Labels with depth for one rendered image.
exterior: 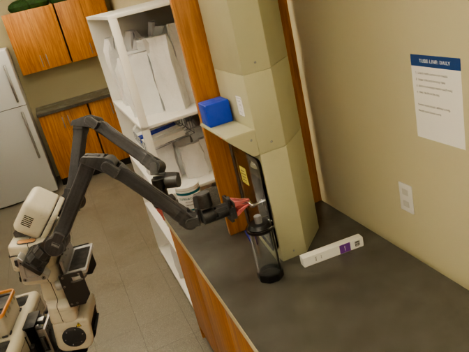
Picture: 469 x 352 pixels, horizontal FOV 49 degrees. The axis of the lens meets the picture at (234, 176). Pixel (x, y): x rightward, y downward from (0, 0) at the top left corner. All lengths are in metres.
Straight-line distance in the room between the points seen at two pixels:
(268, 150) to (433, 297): 0.76
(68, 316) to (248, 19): 1.48
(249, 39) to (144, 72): 1.41
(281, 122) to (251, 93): 0.17
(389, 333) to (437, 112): 0.69
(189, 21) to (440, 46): 1.00
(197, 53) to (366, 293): 1.14
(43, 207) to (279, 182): 0.97
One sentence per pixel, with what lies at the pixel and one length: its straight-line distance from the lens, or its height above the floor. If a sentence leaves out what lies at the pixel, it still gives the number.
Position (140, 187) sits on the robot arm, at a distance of 2.00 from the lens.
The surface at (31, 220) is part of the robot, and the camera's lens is 2.28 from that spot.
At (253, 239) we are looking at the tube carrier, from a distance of 1.94.
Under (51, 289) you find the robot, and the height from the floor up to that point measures 0.96.
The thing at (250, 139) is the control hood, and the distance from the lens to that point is 1.90.
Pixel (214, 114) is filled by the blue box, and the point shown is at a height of 1.56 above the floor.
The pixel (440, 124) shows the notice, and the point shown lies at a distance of 1.73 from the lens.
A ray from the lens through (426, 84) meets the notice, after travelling 1.72.
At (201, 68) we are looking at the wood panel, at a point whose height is 1.72.
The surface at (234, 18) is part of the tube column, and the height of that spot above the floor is 1.91.
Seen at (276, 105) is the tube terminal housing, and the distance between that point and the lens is 1.92.
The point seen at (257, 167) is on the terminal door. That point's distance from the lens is 1.97.
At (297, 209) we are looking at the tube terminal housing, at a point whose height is 1.14.
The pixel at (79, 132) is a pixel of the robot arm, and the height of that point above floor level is 1.53.
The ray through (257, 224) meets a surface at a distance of 1.93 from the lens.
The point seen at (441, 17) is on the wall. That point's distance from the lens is 1.62.
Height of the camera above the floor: 2.06
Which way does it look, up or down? 21 degrees down
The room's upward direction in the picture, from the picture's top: 13 degrees counter-clockwise
